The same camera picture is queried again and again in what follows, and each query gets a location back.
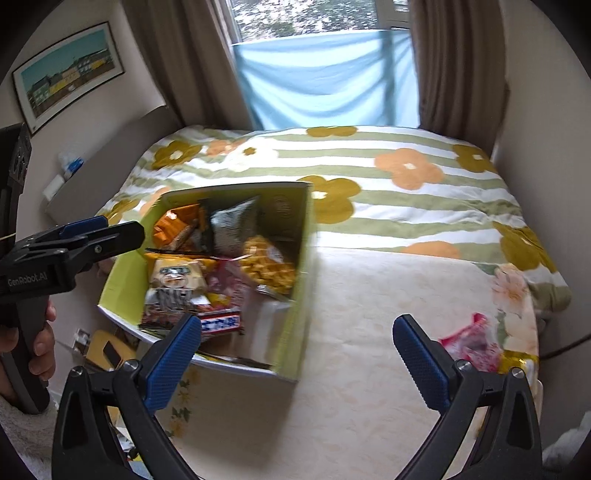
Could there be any striped floral duvet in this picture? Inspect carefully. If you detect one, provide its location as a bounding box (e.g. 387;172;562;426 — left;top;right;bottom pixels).
101;126;572;313

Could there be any black cable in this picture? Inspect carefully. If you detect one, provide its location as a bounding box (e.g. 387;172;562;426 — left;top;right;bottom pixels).
537;329;591;361

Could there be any cream floral blanket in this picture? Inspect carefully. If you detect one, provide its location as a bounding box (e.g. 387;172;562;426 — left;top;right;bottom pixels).
158;247;537;479

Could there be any grey headboard shelf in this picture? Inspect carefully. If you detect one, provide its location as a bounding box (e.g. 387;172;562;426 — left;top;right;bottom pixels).
45;106;180;225

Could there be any pink strawberry candy bag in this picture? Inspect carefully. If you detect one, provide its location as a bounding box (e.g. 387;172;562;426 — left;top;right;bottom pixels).
439;313;503;373

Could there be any brown curtain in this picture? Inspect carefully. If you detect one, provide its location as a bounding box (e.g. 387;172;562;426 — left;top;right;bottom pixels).
409;0;509;154
122;1;254;131

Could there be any green cardboard box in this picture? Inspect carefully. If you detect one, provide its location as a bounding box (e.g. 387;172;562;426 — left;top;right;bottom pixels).
98;181;314;381

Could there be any orange chips bag in box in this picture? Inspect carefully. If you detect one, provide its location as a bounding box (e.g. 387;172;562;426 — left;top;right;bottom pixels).
152;202;211;254

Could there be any framed landscape picture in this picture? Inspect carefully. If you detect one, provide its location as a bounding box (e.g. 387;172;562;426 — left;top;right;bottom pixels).
12;21;125;135

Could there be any waffle snack packet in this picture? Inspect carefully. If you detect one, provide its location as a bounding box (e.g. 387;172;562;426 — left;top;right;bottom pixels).
239;235;297;295

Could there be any grey-green chips bag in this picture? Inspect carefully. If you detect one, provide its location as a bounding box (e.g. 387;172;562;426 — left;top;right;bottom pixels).
211;197;259;258

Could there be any pink snack bag in box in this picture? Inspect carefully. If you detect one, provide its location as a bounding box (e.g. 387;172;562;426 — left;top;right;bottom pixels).
205;259;256;310

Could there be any brown curtain right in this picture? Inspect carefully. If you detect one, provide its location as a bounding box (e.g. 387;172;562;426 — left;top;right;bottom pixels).
409;0;509;154

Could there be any brown curtain left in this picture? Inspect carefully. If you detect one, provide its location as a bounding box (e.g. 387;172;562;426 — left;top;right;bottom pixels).
122;1;254;131

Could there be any yellow checkered snack packet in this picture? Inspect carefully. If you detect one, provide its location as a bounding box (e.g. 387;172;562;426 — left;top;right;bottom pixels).
498;350;539;394

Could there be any person's left hand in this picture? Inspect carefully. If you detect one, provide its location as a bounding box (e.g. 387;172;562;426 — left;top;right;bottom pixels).
1;300;57;402

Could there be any cartoon face snack bag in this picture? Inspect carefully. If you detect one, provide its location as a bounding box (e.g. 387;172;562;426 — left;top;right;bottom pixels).
144;251;217;310

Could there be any light blue window cloth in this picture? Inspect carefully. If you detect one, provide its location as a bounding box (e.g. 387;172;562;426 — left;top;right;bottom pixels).
233;29;420;130

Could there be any red snack packet in box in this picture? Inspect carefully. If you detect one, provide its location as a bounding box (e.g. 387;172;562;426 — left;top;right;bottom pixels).
199;311;242;337

